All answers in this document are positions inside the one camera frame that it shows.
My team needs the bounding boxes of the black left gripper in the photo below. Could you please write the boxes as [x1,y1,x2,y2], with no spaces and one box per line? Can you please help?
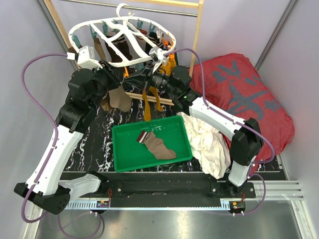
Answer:
[89,59,126,110]

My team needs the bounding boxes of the orange clip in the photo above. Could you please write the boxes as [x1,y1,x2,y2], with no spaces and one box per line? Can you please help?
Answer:
[124,66,129,78]

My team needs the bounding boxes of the taupe sock maroon cuff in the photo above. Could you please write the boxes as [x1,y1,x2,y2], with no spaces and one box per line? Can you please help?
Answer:
[108,85,132,112]

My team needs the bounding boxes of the white round clip hanger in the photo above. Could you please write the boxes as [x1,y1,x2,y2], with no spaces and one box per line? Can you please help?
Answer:
[68,3,176,68]

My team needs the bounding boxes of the tan brown sock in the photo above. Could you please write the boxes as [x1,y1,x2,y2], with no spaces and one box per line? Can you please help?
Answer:
[93,37,106,60]

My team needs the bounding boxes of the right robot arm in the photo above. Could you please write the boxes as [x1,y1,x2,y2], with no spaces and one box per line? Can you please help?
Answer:
[144,62,264,198]

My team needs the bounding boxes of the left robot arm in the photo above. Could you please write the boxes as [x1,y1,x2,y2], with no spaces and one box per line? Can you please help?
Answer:
[14,60,121,215]

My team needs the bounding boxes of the yellow socks with striped cuffs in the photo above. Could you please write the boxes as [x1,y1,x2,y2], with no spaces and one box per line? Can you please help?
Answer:
[142,54,176,121]

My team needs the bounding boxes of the black striped sock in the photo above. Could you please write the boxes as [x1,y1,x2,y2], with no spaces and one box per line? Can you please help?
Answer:
[148,30,164,50]

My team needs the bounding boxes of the red pillow with blue pattern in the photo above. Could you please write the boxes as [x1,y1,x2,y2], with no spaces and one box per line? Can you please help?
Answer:
[191,53,295,162]

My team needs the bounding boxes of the metal hanging rod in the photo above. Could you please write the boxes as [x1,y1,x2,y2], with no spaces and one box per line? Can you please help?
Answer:
[61,0,198,17]

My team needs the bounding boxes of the green plastic tray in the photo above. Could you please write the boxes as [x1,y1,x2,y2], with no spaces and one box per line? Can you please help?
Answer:
[112,116,193,172]

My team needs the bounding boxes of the white crumpled cloth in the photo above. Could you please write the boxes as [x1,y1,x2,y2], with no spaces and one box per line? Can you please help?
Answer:
[177,112,231,179]

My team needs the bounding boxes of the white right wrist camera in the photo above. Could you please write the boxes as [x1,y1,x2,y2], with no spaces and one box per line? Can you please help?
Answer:
[149,46,168,73]

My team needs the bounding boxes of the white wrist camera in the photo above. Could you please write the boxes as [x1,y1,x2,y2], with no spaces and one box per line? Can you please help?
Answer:
[149,46,168,73]
[77,46,102,70]

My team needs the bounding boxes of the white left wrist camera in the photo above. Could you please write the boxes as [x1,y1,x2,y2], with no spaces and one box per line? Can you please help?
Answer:
[77,46,102,70]

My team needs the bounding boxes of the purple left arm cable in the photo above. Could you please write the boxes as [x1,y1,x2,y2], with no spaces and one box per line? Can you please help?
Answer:
[20,52,103,239]

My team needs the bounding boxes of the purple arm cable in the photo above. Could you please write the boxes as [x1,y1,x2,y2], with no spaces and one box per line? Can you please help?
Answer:
[20,52,103,239]
[164,48,276,216]

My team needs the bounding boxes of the wooden clothes rack frame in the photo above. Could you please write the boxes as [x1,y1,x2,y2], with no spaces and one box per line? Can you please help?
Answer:
[38,0,204,106]

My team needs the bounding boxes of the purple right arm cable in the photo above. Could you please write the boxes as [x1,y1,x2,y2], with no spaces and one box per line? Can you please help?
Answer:
[164,48,276,216]

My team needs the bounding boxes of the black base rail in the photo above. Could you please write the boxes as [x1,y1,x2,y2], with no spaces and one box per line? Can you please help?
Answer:
[67,172,256,210]

